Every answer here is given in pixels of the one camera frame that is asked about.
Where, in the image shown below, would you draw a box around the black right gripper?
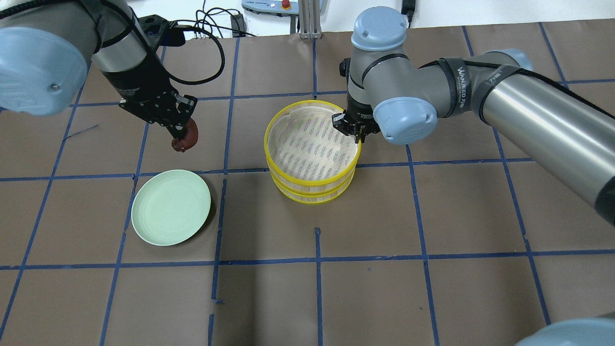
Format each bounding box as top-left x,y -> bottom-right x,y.
332,110 -> 380,144

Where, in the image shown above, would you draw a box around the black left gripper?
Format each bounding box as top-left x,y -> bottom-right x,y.
119,87 -> 198,143

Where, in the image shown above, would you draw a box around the brown steamed bun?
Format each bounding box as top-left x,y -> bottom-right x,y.
171,119 -> 198,152

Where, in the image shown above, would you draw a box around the yellow bamboo steamer basket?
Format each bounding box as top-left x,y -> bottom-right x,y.
264,100 -> 362,185
271,169 -> 356,205

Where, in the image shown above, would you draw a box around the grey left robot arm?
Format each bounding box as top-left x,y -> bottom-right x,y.
1,0 -> 198,151

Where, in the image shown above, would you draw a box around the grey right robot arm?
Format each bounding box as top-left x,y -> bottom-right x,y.
332,6 -> 615,224

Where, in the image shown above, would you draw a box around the light green plate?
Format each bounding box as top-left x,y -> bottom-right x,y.
130,170 -> 212,246

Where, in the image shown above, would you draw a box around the teach pendant with screen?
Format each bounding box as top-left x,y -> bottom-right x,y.
240,0 -> 308,17

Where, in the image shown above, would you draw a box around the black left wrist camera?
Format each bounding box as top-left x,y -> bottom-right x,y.
137,15 -> 186,51

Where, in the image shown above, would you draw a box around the aluminium frame post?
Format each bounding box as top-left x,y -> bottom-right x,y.
298,0 -> 324,39

